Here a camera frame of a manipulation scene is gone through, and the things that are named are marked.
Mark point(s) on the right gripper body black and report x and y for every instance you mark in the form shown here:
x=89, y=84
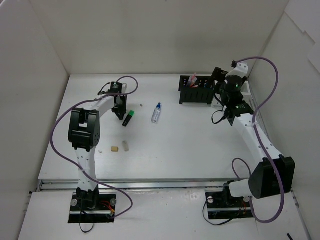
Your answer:
x=217, y=75

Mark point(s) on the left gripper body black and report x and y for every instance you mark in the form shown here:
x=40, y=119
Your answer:
x=119, y=107

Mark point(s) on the green cap highlighter marker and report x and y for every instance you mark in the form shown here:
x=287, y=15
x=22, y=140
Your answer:
x=128, y=118

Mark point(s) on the small blue cap spray bottle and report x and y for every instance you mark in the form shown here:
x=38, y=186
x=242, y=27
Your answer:
x=156, y=113

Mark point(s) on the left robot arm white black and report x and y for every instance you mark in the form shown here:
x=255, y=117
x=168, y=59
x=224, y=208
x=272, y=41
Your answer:
x=84, y=135

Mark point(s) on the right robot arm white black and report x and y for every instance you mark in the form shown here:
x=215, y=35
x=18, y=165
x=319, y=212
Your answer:
x=273, y=172

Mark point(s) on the pink translucent pen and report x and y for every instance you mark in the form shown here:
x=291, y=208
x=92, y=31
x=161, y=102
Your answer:
x=191, y=81

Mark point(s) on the black slotted pen holder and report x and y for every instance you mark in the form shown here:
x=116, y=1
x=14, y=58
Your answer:
x=203, y=93

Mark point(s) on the white slotted pen holder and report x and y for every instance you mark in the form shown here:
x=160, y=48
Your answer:
x=245, y=91

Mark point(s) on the white eraser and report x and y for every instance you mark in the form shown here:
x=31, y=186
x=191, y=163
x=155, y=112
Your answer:
x=125, y=146

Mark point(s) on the tan cork block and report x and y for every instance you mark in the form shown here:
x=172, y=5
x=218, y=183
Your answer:
x=114, y=149

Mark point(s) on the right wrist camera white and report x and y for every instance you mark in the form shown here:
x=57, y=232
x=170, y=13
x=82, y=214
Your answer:
x=240, y=69

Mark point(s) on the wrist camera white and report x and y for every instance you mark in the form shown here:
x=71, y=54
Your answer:
x=124, y=88
x=240, y=69

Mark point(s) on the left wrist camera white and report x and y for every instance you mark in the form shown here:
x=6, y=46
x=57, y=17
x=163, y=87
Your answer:
x=124, y=88

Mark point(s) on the aluminium rail front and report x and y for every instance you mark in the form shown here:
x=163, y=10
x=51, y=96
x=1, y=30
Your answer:
x=140, y=184

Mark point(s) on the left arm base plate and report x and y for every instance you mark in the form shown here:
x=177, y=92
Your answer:
x=102, y=212

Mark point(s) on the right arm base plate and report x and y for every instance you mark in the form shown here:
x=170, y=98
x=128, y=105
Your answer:
x=221, y=206

